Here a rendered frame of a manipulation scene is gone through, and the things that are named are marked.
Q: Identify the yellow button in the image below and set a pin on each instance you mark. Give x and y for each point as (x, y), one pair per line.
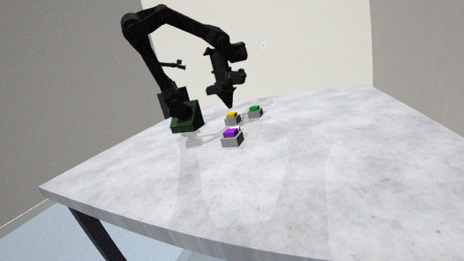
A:
(232, 118)

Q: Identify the purple button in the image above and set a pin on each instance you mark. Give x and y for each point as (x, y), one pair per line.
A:
(232, 138)

